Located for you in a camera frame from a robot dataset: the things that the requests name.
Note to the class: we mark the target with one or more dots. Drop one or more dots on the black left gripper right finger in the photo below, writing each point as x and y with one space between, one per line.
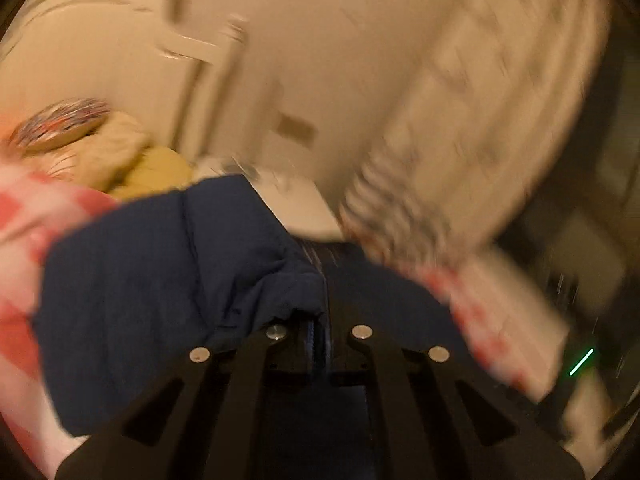
438 418

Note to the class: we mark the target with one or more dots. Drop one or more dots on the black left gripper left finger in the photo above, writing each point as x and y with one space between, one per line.
198 420

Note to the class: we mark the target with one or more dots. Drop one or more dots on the navy blue quilted jacket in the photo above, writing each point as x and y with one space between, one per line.
126 295

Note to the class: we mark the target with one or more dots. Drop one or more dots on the red white checkered bed sheet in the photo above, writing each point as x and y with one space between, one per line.
36 210

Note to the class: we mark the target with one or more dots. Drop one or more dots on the white bedside table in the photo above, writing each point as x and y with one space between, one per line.
295 201

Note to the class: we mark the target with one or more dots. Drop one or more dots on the yellow pillow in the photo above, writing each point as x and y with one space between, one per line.
158 171

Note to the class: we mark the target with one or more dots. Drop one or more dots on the cream fluffy pillow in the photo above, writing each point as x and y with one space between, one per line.
102 158

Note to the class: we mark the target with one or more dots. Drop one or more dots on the floral patterned pillow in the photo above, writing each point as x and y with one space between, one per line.
59 124

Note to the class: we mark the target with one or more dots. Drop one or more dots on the striped nautical curtain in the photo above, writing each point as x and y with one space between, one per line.
492 106

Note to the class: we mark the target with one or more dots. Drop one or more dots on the white wooden headboard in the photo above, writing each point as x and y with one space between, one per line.
129 53

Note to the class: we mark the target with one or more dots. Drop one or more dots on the wall socket switch panel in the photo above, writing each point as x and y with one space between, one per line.
296 129

